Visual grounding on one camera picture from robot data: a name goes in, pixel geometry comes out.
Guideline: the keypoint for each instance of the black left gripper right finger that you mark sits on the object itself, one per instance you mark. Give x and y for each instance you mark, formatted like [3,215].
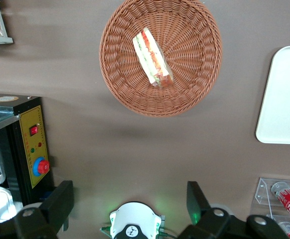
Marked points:
[199,206]

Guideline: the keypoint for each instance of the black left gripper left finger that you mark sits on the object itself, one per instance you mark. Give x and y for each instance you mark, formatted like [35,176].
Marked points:
[57,204]

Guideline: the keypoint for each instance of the triangle sandwich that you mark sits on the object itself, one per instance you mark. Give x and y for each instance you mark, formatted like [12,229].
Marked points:
[149,57]

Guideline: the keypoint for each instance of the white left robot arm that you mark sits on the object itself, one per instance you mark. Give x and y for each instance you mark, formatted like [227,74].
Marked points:
[134,219]

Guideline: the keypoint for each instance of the cream plastic tray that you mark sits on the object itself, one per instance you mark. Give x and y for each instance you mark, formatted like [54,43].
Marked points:
[284,99]

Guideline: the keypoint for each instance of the large brown wicker basket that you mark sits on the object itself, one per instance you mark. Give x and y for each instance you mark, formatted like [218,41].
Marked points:
[189,64]

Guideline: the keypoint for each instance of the clear acrylic bottle rack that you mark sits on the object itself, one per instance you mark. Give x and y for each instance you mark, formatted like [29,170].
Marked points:
[261,196]

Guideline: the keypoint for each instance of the black food warmer machine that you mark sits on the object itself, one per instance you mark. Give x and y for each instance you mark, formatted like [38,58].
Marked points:
[30,139]

